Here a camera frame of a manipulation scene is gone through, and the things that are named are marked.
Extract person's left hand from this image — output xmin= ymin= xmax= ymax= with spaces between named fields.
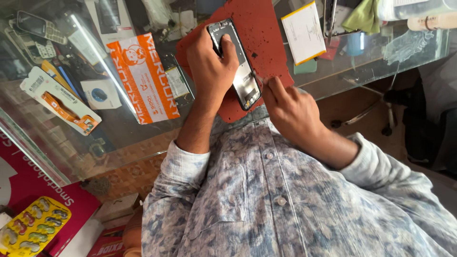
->
xmin=185 ymin=27 xmax=240 ymax=108

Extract person's right hand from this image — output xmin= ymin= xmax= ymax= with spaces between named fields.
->
xmin=262 ymin=76 xmax=324 ymax=144

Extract black smartphone frame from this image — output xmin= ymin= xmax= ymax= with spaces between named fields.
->
xmin=207 ymin=19 xmax=262 ymax=111

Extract opened phone with white battery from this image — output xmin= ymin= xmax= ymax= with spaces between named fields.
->
xmin=160 ymin=53 xmax=195 ymax=108

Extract green phone case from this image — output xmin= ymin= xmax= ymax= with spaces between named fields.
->
xmin=293 ymin=58 xmax=318 ymax=75

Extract orange and white packet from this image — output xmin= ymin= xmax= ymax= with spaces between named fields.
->
xmin=106 ymin=33 xmax=181 ymax=125

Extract red rubber work mat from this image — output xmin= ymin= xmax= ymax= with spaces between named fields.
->
xmin=175 ymin=0 xmax=295 ymax=124

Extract white plastic bag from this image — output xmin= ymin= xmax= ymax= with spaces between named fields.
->
xmin=142 ymin=0 xmax=198 ymax=40

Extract white battery with yellow edge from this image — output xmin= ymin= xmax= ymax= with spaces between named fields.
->
xmin=281 ymin=1 xmax=327 ymax=66

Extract blue patterned shirt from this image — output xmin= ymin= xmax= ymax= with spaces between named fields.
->
xmin=141 ymin=117 xmax=457 ymax=257

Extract blue cylinder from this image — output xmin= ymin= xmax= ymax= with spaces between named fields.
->
xmin=347 ymin=32 xmax=365 ymax=57

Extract office chair with chrome base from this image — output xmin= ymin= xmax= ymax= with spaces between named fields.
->
xmin=330 ymin=69 xmax=457 ymax=173

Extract metal tweezers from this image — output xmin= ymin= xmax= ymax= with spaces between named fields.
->
xmin=323 ymin=0 xmax=358 ymax=38

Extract white phone box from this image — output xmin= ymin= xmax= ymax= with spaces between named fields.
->
xmin=84 ymin=0 xmax=136 ymax=48

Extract small white box, blue circle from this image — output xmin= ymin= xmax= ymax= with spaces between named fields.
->
xmin=80 ymin=79 xmax=123 ymax=110

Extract green cloth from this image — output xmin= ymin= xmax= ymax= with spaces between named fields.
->
xmin=341 ymin=0 xmax=381 ymax=36

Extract clear plastic glove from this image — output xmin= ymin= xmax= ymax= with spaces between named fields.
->
xmin=383 ymin=30 xmax=435 ymax=65

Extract white plastic container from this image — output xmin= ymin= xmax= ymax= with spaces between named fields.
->
xmin=378 ymin=0 xmax=457 ymax=21

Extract beige tube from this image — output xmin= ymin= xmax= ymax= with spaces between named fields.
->
xmin=407 ymin=12 xmax=457 ymax=32

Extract brown cardboard box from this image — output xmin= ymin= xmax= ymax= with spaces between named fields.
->
xmin=93 ymin=193 xmax=140 ymax=230

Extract white keypad phone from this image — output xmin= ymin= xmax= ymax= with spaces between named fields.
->
xmin=5 ymin=28 xmax=58 ymax=65

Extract dark keypad phone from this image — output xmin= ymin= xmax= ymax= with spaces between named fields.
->
xmin=16 ymin=10 xmax=68 ymax=45

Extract magenta poster board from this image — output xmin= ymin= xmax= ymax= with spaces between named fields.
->
xmin=0 ymin=134 xmax=103 ymax=257

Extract red carton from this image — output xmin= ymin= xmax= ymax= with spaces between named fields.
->
xmin=87 ymin=225 xmax=126 ymax=257

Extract yellow blister pack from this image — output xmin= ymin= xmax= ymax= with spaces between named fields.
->
xmin=0 ymin=196 xmax=72 ymax=257

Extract white pack with orange cable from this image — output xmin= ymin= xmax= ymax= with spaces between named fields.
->
xmin=20 ymin=66 xmax=103 ymax=136

